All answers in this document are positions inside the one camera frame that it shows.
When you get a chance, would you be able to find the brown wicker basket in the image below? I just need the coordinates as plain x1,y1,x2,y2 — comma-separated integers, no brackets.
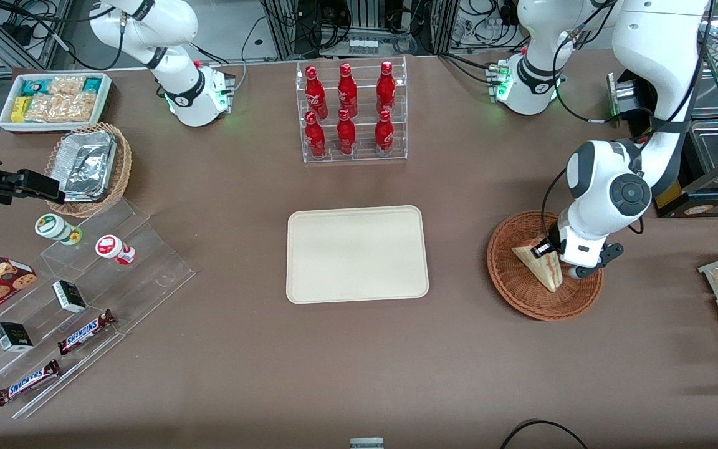
487,210,604,322

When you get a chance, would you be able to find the red cola bottle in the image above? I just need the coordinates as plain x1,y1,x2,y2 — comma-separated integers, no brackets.
337,109,357,155
305,111,327,158
376,61,396,117
375,109,395,157
338,63,358,119
305,65,328,120

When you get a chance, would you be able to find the aluminium foil container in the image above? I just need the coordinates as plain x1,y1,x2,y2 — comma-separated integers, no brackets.
54,130,118,203

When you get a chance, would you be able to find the beige plastic tray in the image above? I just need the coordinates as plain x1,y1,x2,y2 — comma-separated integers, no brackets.
286,205,429,305

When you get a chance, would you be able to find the white snack tray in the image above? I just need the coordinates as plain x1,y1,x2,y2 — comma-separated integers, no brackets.
0,72,113,134

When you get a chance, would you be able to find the aluminium frame rack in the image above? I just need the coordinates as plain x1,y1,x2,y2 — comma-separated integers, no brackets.
261,0,461,61

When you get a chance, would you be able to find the red lid yogurt cup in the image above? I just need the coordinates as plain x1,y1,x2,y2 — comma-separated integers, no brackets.
95,234,136,266

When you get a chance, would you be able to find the triangular sandwich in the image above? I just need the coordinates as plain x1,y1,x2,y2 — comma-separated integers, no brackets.
512,243,564,293

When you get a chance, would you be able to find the light wicker basket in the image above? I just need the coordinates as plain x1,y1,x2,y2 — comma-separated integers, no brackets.
44,122,133,218

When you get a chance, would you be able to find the clear acrylic step display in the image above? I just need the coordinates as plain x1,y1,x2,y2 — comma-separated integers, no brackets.
0,198,196,420

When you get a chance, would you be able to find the clear acrylic bottle rack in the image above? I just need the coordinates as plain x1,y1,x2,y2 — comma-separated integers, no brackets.
295,55,408,164

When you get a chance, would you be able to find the black cable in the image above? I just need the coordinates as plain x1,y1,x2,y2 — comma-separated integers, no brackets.
499,419,590,449

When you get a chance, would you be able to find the small black box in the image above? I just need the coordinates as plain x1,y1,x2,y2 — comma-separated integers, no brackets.
52,280,87,314
0,322,34,354

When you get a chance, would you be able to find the Snickers chocolate bar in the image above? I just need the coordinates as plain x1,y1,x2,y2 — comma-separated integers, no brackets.
57,309,117,356
0,359,61,407

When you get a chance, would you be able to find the clear bag of crackers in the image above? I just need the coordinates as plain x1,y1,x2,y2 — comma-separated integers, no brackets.
47,76,86,96
57,92,97,123
26,94,60,123

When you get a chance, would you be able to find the green lid yogurt cup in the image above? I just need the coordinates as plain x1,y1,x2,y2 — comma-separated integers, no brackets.
35,213,83,246

